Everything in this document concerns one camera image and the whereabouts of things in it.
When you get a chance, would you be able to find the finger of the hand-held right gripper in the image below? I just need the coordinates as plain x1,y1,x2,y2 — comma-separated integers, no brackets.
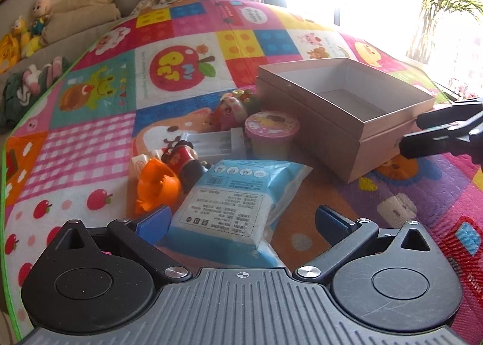
399,111,483,160
416,98,483,131

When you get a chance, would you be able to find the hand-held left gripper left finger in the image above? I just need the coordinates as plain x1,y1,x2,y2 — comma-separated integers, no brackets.
38,205,193,284

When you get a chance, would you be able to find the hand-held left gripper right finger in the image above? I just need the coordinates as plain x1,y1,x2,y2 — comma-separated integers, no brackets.
294,205,446,287

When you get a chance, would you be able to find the orange plastic toy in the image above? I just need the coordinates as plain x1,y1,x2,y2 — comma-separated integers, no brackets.
135,158,182,215

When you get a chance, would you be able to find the red black mouse figure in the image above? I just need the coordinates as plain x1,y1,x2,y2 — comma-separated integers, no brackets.
162,137,208,195

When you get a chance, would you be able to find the blue wet wipes pack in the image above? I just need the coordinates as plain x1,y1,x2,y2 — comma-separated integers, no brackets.
165,159,314,268

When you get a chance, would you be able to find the clear plastic case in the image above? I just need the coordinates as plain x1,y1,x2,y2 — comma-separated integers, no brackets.
181,127,251,159

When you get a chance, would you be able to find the brown cardboard box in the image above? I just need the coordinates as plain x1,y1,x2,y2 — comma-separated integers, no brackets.
256,57,436,184

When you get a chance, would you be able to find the pink jelly cup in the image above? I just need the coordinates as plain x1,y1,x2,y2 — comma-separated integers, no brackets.
245,111,300,160

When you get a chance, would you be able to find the colourful cartoon play mat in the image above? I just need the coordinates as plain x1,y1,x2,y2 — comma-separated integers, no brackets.
0,0,483,345

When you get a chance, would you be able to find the green palm plant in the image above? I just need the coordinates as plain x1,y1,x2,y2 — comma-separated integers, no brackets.
405,0,483,66

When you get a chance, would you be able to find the green plush with pink bunny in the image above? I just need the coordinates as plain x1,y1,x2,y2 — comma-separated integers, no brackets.
2,56,72,128

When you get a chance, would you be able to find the beige sofa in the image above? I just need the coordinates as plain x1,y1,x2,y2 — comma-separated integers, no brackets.
0,16,127,138

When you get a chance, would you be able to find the yellow duck plush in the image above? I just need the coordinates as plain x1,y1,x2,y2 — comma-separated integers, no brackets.
9,16,43,59

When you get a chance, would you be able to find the doll with red hat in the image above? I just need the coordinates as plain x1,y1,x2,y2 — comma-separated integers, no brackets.
28,0,53,39

